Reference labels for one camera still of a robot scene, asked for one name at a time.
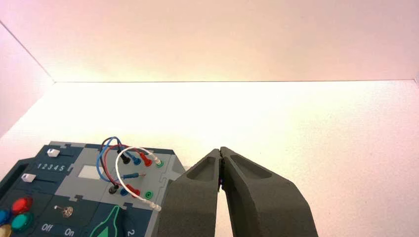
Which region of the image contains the blue grey control box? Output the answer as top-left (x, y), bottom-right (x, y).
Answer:
top-left (0, 141), bottom-right (186, 237)

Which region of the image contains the blue banana plug cable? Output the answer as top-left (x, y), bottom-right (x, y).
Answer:
top-left (95, 136), bottom-right (147, 183)

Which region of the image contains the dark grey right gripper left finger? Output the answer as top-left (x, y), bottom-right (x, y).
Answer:
top-left (158, 149), bottom-right (224, 237)

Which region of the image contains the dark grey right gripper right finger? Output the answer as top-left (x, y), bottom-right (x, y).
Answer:
top-left (220, 146), bottom-right (319, 237)

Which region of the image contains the white display window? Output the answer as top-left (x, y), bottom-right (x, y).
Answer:
top-left (78, 165), bottom-right (102, 180)

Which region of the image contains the metal toggle switch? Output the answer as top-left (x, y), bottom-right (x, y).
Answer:
top-left (54, 205), bottom-right (74, 219)

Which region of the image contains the green round push button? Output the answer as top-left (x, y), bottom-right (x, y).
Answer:
top-left (11, 212), bottom-right (35, 234)

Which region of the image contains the green black rotary knob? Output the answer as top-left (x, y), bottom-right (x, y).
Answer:
top-left (88, 205), bottom-right (126, 237)

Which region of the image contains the red round push button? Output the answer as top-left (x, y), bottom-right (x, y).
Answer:
top-left (11, 197), bottom-right (34, 215)

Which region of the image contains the black banana plug cable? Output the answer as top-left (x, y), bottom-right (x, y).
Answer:
top-left (99, 137), bottom-right (131, 195)

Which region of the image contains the white banana plug cable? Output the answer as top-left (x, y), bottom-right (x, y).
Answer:
top-left (116, 146), bottom-right (164, 212)

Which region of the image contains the red banana plug cable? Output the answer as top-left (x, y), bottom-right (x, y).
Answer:
top-left (104, 145), bottom-right (153, 198)

